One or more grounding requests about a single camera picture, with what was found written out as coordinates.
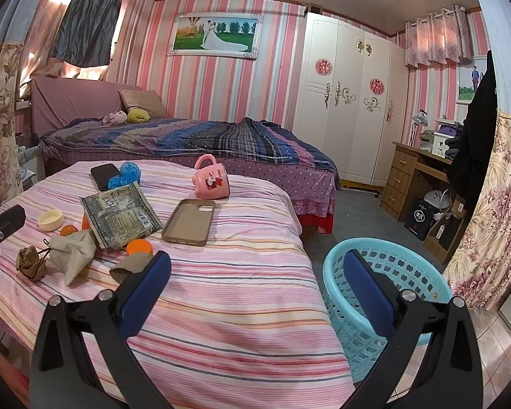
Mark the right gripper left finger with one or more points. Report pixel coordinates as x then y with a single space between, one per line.
62 372

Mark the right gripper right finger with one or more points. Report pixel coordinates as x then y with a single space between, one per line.
450 375

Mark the brown paper ball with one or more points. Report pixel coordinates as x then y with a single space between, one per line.
30 264

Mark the cream plastic lid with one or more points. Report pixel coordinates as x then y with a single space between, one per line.
50 221

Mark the orange tangerine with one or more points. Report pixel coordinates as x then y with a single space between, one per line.
68 229

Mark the beige paper bag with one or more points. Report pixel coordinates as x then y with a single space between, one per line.
71 254

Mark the grey snack wrapper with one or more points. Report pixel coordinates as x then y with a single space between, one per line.
120 215

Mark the orange plastic cap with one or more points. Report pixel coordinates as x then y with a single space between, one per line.
139 246

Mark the blue plastic bag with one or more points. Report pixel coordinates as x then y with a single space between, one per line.
129 173

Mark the orange plastic wrapper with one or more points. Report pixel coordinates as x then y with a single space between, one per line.
85 223

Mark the floral curtain left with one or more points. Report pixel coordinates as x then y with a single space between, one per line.
10 173

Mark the floral curtain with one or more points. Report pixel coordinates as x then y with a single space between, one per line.
480 269
10 173

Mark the light blue plastic basket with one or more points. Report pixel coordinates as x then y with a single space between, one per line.
352 302

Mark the black smartphone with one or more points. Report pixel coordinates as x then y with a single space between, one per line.
102 174

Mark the floral curtain right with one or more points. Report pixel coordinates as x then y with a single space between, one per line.
480 269

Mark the purple bed with plaid blanket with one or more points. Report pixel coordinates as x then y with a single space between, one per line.
67 119

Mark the black box under desk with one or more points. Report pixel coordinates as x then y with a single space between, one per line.
421 218

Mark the pink plush toy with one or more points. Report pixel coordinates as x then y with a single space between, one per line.
115 118

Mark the white helmet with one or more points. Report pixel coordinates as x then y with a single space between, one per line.
439 199

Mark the yellow plush toy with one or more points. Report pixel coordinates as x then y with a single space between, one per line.
137 116

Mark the pink striped bedspread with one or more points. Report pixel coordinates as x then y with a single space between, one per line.
240 324

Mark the brown phone case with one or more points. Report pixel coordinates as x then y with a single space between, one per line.
190 222

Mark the brown pillow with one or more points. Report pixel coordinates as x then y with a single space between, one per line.
148 101

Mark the wooden desk with drawers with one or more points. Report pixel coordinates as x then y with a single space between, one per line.
412 174

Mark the dark grey window curtain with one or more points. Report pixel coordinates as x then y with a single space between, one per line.
85 35

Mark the pink cartoon mug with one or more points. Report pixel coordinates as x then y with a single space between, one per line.
210 179

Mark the black hanging coat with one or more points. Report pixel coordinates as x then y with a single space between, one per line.
467 171

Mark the white printer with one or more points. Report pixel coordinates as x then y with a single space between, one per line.
434 142

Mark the desk lamp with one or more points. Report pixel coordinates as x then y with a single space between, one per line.
419 121

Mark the white wardrobe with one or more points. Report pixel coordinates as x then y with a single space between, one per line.
351 100

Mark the small framed photo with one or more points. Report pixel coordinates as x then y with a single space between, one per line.
470 74

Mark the framed wedding photo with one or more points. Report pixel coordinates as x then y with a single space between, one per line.
225 34

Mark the pink window valance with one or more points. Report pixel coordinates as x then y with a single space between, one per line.
439 38

